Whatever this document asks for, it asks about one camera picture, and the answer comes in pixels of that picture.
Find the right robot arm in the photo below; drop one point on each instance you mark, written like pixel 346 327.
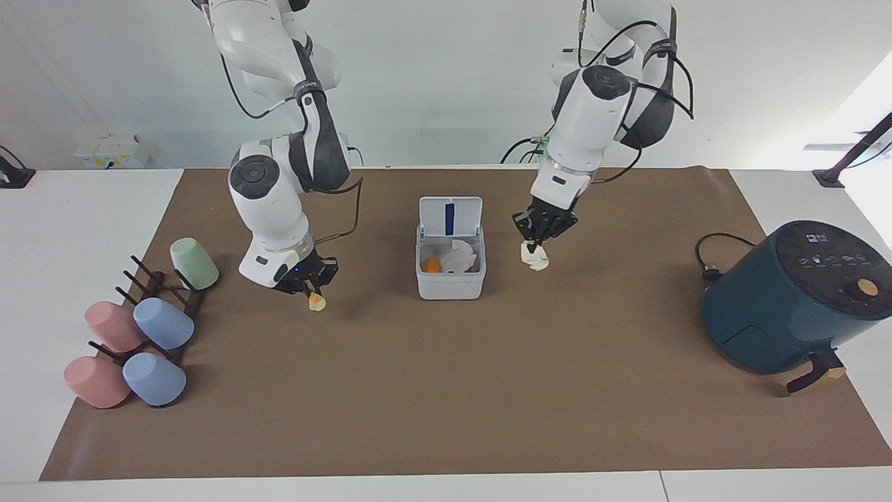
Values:
pixel 268 202

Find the orange trash piece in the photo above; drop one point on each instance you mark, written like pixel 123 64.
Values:
pixel 431 265

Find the dark teal air fryer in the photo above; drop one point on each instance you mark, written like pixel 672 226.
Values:
pixel 794 307

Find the black stand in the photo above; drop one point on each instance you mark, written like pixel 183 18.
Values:
pixel 14 176
pixel 847 162

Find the small yellow trash piece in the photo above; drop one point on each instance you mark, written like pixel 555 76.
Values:
pixel 318 302

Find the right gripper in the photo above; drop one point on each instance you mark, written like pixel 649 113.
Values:
pixel 304 270

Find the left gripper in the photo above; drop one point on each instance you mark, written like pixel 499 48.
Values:
pixel 555 210

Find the white paper trash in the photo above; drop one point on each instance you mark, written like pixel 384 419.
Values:
pixel 535 259

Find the dark wooden cup rack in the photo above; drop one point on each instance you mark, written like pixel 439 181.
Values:
pixel 155 280

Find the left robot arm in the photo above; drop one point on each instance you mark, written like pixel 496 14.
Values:
pixel 589 118

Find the blue cup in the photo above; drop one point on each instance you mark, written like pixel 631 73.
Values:
pixel 153 380
pixel 164 324

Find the white crumpled tissue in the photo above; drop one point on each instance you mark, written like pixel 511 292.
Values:
pixel 460 256

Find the white trash bin with lid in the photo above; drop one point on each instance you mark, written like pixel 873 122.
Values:
pixel 450 279

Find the white box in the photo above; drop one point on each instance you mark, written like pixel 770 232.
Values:
pixel 111 151

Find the pink cup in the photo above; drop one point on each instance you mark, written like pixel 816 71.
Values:
pixel 111 326
pixel 96 382

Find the green cup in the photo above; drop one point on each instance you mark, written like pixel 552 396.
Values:
pixel 195 265

